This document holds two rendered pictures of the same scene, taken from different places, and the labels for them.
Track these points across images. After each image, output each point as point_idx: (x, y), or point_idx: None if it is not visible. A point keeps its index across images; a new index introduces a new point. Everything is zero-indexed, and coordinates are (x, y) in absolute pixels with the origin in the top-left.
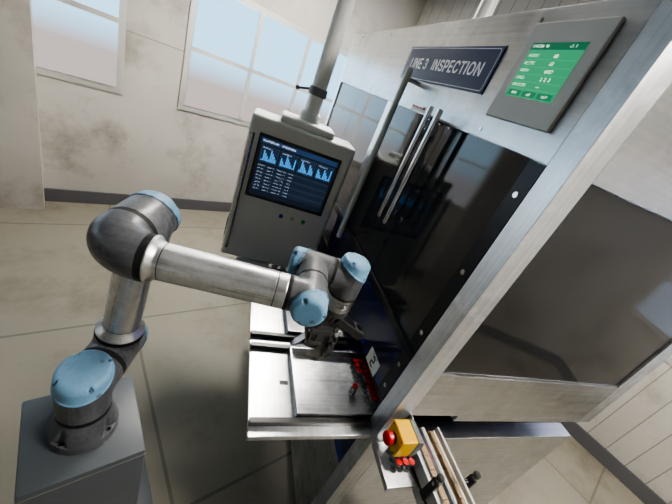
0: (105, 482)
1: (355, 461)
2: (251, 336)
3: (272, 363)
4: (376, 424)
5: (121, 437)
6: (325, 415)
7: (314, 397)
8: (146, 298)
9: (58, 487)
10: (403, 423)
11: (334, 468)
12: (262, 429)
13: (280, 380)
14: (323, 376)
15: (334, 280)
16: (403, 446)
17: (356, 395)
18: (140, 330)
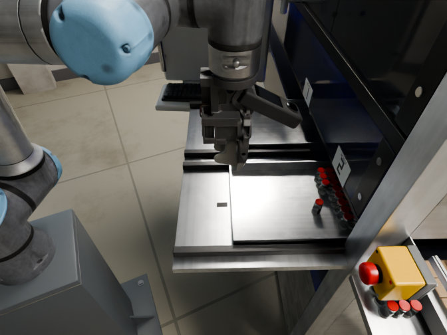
0: (56, 308)
1: (331, 294)
2: (185, 157)
3: (209, 183)
4: (352, 251)
5: (56, 268)
6: (274, 241)
7: (262, 219)
8: (10, 118)
9: (2, 314)
10: (394, 252)
11: (311, 296)
12: (191, 260)
13: (218, 202)
14: (276, 193)
15: (195, 2)
16: (395, 288)
17: (324, 214)
18: (33, 159)
